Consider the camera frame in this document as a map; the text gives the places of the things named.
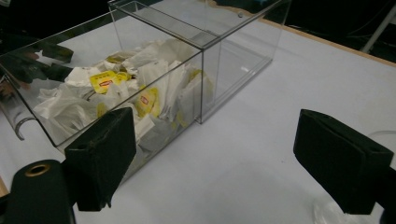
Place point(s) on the clear curved glass piece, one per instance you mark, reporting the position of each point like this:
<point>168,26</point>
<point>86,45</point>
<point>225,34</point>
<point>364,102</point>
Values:
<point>14,115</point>

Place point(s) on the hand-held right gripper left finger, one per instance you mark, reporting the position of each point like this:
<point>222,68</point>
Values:
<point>99,161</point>

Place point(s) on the pile of white tea bags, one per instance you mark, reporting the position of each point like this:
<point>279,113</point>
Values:
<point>77,109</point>

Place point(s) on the clear acrylic box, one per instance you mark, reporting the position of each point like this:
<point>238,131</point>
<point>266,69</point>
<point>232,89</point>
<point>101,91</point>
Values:
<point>174,28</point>

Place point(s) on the white metal stand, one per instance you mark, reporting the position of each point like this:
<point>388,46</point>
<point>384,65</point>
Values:
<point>378,29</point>

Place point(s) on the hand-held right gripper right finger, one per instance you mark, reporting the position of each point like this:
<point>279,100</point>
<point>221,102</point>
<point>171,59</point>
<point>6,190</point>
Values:
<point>339,165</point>

